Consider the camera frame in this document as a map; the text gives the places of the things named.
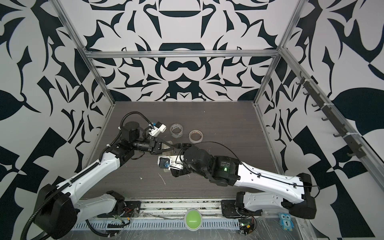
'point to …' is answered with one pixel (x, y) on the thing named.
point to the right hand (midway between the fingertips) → (171, 151)
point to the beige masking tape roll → (195, 131)
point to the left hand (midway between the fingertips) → (174, 148)
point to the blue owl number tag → (285, 221)
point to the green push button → (193, 220)
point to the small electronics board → (246, 226)
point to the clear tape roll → (176, 125)
